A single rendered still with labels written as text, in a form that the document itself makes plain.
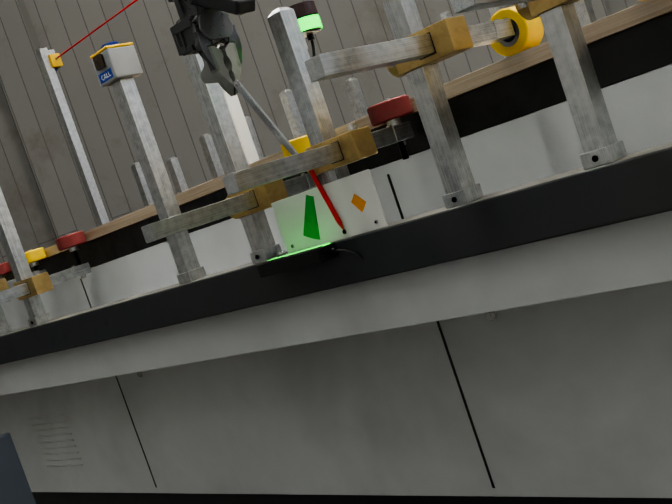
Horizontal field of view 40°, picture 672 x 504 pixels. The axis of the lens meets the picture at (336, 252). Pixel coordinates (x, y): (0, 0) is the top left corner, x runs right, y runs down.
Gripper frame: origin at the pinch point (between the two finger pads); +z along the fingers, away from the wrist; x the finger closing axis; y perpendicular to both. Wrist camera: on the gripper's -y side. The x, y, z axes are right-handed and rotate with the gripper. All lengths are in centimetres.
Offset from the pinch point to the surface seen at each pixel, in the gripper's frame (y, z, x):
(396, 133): -14.6, 16.7, -20.3
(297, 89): -8.6, 4.2, -6.1
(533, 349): -23, 62, -28
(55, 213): 435, -21, -199
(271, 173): -14.4, 17.0, 11.2
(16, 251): 114, 11, -8
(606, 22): -56, 12, -27
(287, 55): -8.9, -1.9, -6.1
